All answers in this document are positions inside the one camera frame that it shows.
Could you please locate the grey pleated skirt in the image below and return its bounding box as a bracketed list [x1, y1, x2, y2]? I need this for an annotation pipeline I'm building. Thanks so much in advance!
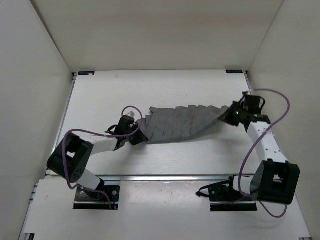
[138, 105, 229, 145]

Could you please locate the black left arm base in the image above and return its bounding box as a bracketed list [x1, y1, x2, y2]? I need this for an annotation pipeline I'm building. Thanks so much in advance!
[73, 182, 121, 211]

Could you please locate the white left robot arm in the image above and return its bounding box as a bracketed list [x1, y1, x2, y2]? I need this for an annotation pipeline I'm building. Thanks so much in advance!
[46, 115, 148, 199]

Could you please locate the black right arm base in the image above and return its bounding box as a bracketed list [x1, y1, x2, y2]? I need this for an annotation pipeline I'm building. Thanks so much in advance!
[195, 175, 258, 212]

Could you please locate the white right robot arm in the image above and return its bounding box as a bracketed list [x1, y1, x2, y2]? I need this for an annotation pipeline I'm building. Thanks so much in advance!
[218, 92, 300, 205]

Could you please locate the blue right corner label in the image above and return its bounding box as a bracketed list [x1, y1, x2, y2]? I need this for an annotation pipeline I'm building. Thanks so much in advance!
[225, 69, 243, 74]

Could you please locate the blue corner label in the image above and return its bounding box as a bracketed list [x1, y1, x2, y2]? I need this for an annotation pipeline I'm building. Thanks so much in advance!
[225, 69, 243, 74]
[77, 71, 95, 76]

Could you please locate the blue left corner label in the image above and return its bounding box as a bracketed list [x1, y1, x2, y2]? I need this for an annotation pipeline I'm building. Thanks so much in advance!
[77, 71, 95, 76]

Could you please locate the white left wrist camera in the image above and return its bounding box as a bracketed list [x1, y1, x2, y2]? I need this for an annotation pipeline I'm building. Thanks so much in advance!
[125, 111, 135, 119]

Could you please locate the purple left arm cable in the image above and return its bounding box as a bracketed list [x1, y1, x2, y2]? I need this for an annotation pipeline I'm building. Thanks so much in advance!
[62, 106, 144, 210]

